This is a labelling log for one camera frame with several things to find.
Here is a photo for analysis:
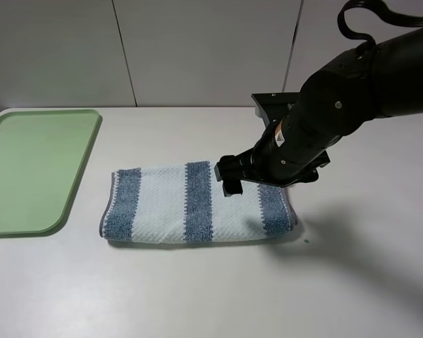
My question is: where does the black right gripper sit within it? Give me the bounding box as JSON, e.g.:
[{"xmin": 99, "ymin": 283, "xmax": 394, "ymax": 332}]
[{"xmin": 214, "ymin": 149, "xmax": 330, "ymax": 196}]

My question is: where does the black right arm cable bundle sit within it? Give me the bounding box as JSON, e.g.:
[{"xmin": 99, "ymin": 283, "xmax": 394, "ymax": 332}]
[{"xmin": 336, "ymin": 0, "xmax": 423, "ymax": 45}]

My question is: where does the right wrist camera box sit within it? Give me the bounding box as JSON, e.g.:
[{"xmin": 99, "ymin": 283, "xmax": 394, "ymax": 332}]
[{"xmin": 251, "ymin": 92, "xmax": 300, "ymax": 127}]

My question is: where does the blue white striped towel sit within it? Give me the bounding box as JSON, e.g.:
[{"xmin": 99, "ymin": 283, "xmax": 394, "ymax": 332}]
[{"xmin": 99, "ymin": 161, "xmax": 298, "ymax": 244}]

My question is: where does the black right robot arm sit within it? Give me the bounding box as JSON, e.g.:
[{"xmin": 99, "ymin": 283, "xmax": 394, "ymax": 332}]
[{"xmin": 215, "ymin": 28, "xmax": 423, "ymax": 196}]

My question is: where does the green plastic tray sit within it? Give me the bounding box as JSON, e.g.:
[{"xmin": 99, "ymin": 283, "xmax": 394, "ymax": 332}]
[{"xmin": 0, "ymin": 109, "xmax": 102, "ymax": 236}]

